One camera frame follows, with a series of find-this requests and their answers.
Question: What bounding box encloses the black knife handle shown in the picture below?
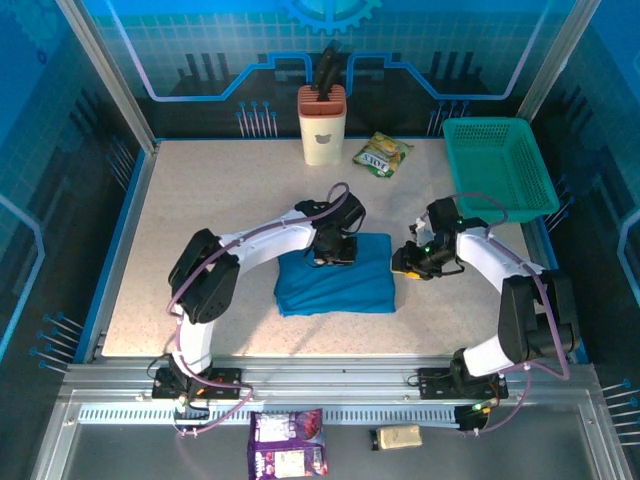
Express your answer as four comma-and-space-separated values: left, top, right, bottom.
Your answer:
311, 49, 334, 100
322, 42, 344, 101

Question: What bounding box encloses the blue t-shirt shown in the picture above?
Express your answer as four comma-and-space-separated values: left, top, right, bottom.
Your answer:
273, 232, 397, 318

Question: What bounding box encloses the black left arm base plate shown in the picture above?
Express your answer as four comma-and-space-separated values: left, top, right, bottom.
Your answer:
151, 367, 243, 401

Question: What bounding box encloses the cream knife block orange top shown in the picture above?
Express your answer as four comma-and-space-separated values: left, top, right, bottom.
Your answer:
297, 83, 348, 167

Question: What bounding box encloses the aluminium frame post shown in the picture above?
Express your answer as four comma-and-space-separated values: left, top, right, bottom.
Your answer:
514, 0, 604, 121
54, 0, 162, 154

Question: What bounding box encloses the green yellow candy bag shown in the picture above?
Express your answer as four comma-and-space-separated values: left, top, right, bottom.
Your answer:
352, 131, 415, 180

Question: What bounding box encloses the slotted grey cable duct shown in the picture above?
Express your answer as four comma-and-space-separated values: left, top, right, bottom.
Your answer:
77, 404, 464, 427

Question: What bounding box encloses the teal plastic basket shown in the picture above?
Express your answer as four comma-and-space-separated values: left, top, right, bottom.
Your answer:
442, 117, 560, 224

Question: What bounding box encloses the aluminium mounting rail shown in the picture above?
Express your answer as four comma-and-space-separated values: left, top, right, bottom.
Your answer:
59, 354, 599, 401

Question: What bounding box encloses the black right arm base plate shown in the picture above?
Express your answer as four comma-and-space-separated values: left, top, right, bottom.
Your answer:
417, 367, 510, 401

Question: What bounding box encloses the beige sponge block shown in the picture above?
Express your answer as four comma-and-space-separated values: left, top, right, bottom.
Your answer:
369, 424, 424, 452

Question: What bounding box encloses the small black controller board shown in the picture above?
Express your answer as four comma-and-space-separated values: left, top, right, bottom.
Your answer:
453, 402, 494, 432
172, 398, 211, 421

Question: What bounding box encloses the purple snack bag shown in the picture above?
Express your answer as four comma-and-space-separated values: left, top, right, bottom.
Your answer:
246, 408, 330, 479

